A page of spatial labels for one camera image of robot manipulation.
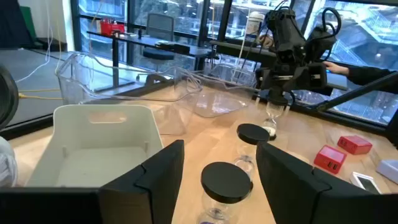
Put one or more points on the red wall charger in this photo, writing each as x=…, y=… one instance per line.
x=329, y=157
x=354, y=143

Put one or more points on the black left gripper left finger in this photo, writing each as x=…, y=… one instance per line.
x=124, y=202

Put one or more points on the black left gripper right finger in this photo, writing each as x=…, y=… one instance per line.
x=304, y=202

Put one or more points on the red desk box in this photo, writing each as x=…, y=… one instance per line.
x=112, y=28

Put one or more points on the lavender wall charger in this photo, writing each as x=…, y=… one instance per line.
x=388, y=169

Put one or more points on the clear plastic bin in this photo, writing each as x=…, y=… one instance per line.
x=217, y=102
x=74, y=81

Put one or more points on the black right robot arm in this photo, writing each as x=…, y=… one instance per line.
x=286, y=34

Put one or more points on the person's hand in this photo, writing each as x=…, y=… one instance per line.
x=337, y=68

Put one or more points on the black diagonal support bar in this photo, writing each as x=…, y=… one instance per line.
x=351, y=95

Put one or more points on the white sand hourglass black caps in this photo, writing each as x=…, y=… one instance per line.
x=270, y=132

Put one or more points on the red sand hourglass black caps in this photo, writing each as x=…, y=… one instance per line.
x=225, y=182

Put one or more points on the blue sand hourglass black caps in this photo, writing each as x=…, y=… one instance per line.
x=253, y=133

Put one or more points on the white jar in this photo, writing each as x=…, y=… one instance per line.
x=255, y=21

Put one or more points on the grey office chair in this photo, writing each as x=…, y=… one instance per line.
x=160, y=26

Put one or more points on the white plastic storage bin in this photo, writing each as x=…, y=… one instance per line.
x=93, y=161

